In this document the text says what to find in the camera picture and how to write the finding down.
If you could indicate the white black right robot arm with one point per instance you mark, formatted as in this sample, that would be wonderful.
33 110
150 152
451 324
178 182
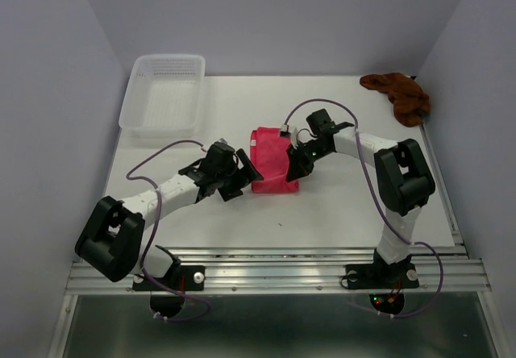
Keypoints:
396 172

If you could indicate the pink microfiber towel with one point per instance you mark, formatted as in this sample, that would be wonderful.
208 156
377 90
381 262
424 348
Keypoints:
268 152

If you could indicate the brown crumpled towel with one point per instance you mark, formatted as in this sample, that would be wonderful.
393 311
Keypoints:
410 103

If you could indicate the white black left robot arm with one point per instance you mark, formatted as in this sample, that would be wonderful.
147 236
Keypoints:
111 240

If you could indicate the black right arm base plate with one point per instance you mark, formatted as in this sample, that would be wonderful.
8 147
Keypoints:
385 283

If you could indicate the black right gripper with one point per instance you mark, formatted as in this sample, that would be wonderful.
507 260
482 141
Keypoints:
297 166

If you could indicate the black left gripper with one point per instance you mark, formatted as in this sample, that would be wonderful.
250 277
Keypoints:
234 190

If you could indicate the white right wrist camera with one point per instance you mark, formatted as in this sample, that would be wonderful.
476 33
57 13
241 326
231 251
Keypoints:
290 133

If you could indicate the white perforated plastic basket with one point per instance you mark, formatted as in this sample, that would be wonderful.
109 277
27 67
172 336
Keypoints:
163 95

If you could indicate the aluminium mounting rail frame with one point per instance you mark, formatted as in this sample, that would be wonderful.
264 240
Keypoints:
266 250

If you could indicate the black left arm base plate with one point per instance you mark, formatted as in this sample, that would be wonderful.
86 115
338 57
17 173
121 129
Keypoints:
172 297

